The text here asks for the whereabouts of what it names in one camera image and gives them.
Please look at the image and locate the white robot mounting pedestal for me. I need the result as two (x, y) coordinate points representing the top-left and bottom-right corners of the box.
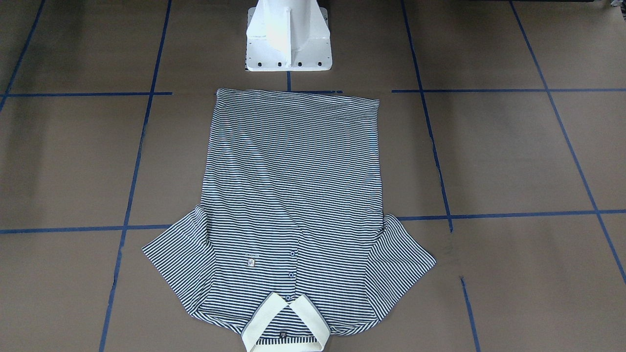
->
(245, 0), (333, 72)

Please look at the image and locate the navy white striped polo shirt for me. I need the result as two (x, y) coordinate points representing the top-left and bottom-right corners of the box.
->
(142, 88), (436, 352)

